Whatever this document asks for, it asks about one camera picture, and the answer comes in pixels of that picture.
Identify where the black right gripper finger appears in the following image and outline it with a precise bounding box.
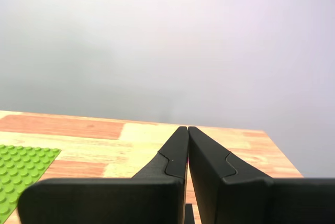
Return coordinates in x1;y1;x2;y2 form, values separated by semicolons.
17;126;189;224
187;126;335;224

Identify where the green studded baseplate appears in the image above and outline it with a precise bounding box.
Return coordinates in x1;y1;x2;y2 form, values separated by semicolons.
0;144;62;224

